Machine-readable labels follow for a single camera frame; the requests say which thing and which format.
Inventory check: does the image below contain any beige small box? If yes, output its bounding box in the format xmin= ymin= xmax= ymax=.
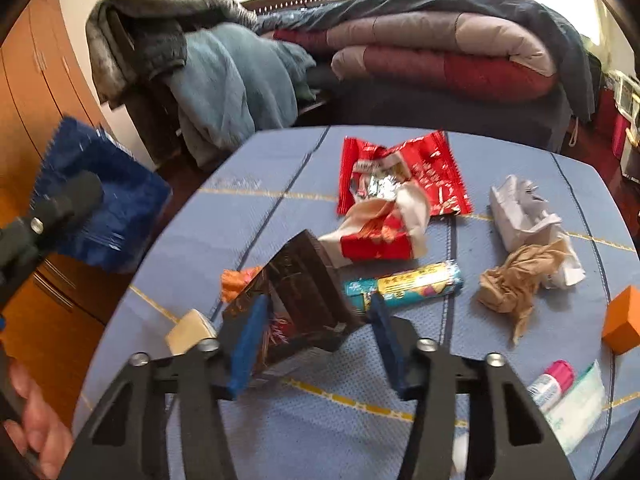
xmin=165 ymin=309 xmax=217 ymax=356

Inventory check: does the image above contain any colourful candy tube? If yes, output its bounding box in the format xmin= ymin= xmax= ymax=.
xmin=343 ymin=260 xmax=464 ymax=312

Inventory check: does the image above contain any orange cube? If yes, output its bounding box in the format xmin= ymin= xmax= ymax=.
xmin=601 ymin=285 xmax=640 ymax=356

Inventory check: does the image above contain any red storage box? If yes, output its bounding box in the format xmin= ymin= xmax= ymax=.
xmin=594 ymin=88 xmax=630 ymax=159

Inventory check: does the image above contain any pink red folded quilt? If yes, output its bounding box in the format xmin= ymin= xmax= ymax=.
xmin=264 ymin=11 xmax=558 ymax=103

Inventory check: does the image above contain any white tube pink cap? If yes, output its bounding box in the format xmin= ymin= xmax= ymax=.
xmin=527 ymin=360 xmax=575 ymax=414

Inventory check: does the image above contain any bed with dark headboard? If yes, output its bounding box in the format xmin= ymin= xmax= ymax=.
xmin=247 ymin=0 xmax=580 ymax=152

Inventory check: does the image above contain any blue tablecloth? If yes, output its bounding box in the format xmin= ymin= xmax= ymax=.
xmin=71 ymin=124 xmax=637 ymax=480

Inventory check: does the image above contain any white storage crate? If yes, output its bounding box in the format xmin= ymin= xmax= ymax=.
xmin=608 ymin=70 xmax=640 ymax=125

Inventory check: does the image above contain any dark snack box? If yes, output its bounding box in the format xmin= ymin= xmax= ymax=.
xmin=222 ymin=230 xmax=364 ymax=382

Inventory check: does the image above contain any red white snack bag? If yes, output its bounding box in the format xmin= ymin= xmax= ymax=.
xmin=318 ymin=182 xmax=431 ymax=268

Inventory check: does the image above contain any white green wipes pack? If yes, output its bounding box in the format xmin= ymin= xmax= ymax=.
xmin=546 ymin=361 xmax=606 ymax=455

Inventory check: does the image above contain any blue patterned duvet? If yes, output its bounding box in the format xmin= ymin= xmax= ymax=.
xmin=253 ymin=0 xmax=594 ymax=122

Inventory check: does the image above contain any white paper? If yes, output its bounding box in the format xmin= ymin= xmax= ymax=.
xmin=489 ymin=174 xmax=586 ymax=289

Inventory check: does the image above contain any red snack wrapper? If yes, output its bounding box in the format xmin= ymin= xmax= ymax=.
xmin=337 ymin=130 xmax=473 ymax=216

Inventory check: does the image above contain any person's left hand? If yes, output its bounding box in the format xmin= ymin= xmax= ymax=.
xmin=3 ymin=358 xmax=74 ymax=479

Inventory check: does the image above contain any brown tissue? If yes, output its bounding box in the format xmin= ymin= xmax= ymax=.
xmin=476 ymin=240 xmax=570 ymax=346

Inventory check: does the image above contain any orange peel scrap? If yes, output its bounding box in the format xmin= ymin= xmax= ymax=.
xmin=220 ymin=266 xmax=262 ymax=304

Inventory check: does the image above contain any dark puffer jacket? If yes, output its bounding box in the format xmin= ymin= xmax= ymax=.
xmin=106 ymin=8 xmax=188 ymax=81

